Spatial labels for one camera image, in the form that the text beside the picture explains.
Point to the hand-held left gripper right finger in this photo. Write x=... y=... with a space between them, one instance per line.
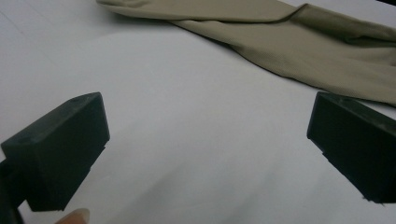
x=358 y=146

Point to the white board table cover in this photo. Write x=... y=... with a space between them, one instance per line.
x=186 y=140

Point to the beige pants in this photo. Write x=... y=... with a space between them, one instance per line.
x=295 y=46

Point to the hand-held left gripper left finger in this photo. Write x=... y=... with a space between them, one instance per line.
x=56 y=152

